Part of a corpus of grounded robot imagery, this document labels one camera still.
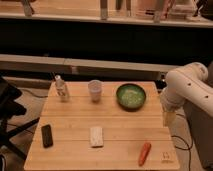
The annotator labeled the clear plastic water bottle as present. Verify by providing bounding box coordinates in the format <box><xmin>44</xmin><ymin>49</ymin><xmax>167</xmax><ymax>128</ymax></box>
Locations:
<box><xmin>55</xmin><ymin>75</ymin><xmax>69</xmax><ymax>102</ymax></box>

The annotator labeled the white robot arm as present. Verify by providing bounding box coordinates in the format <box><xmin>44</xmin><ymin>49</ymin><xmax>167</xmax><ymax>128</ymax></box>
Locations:
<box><xmin>160</xmin><ymin>62</ymin><xmax>213</xmax><ymax>126</ymax></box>

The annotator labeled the white sponge block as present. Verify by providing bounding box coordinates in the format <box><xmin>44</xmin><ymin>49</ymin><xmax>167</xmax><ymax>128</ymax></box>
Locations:
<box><xmin>90</xmin><ymin>126</ymin><xmax>104</xmax><ymax>148</ymax></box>

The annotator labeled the black smartphone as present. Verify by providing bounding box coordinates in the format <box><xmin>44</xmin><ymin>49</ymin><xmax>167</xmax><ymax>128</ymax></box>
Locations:
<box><xmin>41</xmin><ymin>125</ymin><xmax>53</xmax><ymax>148</ymax></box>

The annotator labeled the green bowl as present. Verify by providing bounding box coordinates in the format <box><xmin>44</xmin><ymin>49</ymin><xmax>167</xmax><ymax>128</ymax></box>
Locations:
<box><xmin>116</xmin><ymin>83</ymin><xmax>146</xmax><ymax>110</ymax></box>

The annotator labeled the black chair base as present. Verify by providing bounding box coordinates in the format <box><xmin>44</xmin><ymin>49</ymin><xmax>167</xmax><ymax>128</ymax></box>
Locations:
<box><xmin>0</xmin><ymin>76</ymin><xmax>39</xmax><ymax>160</ymax></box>

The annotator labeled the translucent plastic cup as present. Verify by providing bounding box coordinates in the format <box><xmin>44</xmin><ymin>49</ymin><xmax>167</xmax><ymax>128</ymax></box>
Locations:
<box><xmin>88</xmin><ymin>80</ymin><xmax>102</xmax><ymax>102</ymax></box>

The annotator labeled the orange carrot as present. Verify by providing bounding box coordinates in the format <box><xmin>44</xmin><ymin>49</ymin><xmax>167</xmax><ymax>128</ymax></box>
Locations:
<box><xmin>138</xmin><ymin>142</ymin><xmax>151</xmax><ymax>166</ymax></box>

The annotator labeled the black floor cable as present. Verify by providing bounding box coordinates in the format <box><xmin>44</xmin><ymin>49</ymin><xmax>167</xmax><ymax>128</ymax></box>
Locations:
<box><xmin>171</xmin><ymin>113</ymin><xmax>194</xmax><ymax>171</ymax></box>

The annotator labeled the long grey bench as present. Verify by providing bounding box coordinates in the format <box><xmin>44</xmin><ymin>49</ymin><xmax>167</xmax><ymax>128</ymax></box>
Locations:
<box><xmin>0</xmin><ymin>54</ymin><xmax>177</xmax><ymax>80</ymax></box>

